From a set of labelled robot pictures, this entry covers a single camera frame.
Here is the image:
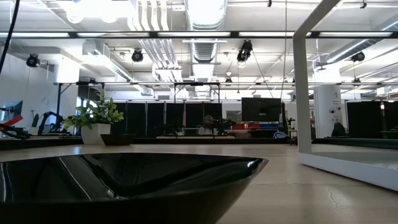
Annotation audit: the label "black oval faceted plate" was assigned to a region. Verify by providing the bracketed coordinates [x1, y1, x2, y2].
[0, 152, 270, 224]

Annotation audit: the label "person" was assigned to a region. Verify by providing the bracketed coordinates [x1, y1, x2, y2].
[197, 114, 219, 136]

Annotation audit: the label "black partition panel row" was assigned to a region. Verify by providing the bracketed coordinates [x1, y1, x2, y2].
[346, 101, 398, 139]
[110, 101, 223, 138]

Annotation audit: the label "red and blue boxes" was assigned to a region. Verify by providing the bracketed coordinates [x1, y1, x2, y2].
[223, 123, 280, 131]

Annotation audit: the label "black tv monitor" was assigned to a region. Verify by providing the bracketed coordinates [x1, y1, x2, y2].
[241, 97, 282, 123]

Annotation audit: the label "black ceiling spotlight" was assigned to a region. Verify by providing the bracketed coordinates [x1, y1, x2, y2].
[236, 39, 253, 63]
[25, 53, 40, 68]
[131, 49, 144, 63]
[351, 51, 366, 63]

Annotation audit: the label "green plant in white pot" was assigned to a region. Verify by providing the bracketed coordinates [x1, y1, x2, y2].
[63, 88, 125, 146]

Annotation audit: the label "black overhead crossbar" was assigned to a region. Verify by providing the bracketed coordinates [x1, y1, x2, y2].
[0, 30, 398, 39]

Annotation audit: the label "white round pillar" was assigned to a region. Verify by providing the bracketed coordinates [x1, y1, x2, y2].
[313, 85, 343, 139]

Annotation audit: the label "black bag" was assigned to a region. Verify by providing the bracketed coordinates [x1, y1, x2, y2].
[331, 121, 349, 138]

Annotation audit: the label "red machine part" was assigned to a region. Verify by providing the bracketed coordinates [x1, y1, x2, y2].
[0, 114, 24, 128]

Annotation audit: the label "silver round air duct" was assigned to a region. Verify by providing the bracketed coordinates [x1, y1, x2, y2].
[185, 0, 228, 100]

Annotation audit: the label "thin hanging cable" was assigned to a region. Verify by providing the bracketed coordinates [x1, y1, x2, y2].
[279, 0, 289, 100]

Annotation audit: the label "white metal frame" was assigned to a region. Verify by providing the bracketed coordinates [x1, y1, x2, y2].
[292, 0, 398, 191]

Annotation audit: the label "black aluminium table frame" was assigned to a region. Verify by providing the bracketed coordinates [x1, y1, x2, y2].
[0, 136, 398, 151]

